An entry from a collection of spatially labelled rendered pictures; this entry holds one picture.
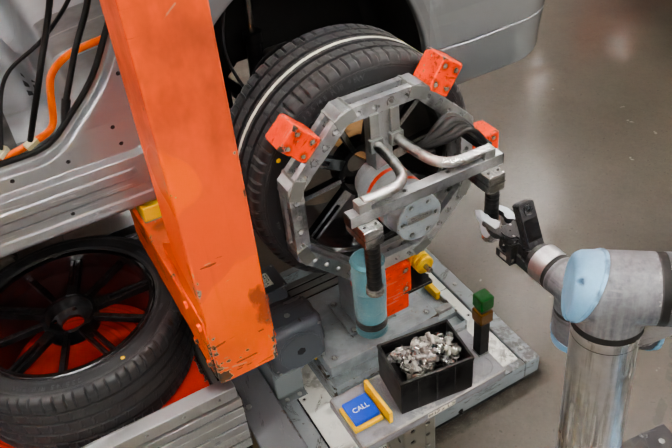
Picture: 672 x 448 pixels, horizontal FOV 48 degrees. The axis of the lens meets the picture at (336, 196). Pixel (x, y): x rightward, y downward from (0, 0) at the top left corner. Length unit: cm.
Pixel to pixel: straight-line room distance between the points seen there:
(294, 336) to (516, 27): 125
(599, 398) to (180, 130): 89
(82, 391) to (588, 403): 127
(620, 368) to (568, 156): 231
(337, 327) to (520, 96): 194
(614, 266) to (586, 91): 288
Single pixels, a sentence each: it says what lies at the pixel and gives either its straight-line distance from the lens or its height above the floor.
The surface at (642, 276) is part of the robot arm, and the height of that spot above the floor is 120.
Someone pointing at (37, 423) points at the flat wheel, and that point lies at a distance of 219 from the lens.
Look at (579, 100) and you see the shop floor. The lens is 397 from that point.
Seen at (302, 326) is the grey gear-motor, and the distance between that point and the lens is 222.
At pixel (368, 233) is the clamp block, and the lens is 164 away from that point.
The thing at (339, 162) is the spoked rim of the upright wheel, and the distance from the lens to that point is 194.
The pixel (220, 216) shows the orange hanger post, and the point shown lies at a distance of 163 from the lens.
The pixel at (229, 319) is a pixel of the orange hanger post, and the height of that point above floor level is 72.
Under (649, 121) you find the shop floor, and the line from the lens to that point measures 387.
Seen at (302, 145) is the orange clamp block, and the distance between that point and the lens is 171.
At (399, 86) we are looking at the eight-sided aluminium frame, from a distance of 181.
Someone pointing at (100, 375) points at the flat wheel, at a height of 50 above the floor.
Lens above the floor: 202
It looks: 38 degrees down
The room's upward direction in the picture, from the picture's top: 6 degrees counter-clockwise
